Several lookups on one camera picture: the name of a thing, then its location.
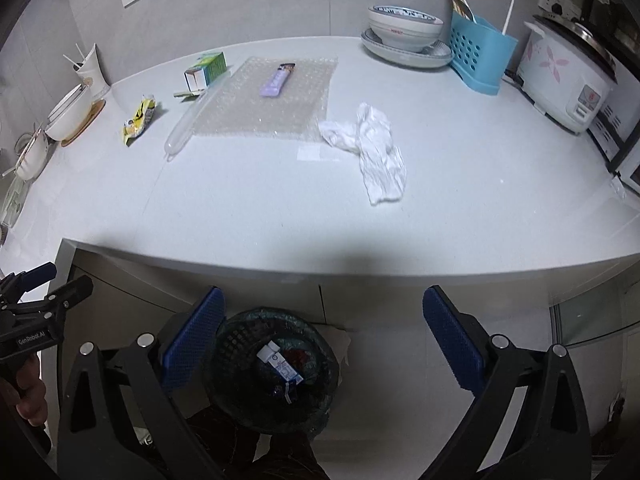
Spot yellow snack wrapper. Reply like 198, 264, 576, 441
122, 96, 156, 146

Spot green white small carton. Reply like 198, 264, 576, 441
183, 52, 227, 94

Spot white paper towel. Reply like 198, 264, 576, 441
318, 103, 407, 206

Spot purple snack stick wrapper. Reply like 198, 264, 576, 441
259, 63, 295, 98

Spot bubble wrap sheet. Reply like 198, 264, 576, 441
193, 56, 337, 142

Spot dark green trash basket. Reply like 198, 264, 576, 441
203, 307, 340, 439

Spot person left hand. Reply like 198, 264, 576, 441
1, 354, 48, 427

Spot green glass lid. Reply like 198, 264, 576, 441
1, 177, 29, 229

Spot white bowl with chopsticks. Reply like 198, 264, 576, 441
1, 128, 49, 181

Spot stacked white bowls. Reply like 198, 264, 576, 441
44, 82, 92, 142

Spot round wooden trivet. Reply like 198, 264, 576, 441
60, 99, 106, 148

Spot white utensil cup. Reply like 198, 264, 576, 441
63, 44, 111, 102

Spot microwave oven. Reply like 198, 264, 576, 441
588, 84, 639, 194

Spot white rice cooker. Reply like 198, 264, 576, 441
516, 13, 617, 134

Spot blue utensil holder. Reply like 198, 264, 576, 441
449, 11, 518, 96

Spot blue striped plate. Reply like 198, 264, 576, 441
361, 28, 452, 70

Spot blue patterned bowl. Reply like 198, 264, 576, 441
368, 6, 444, 52

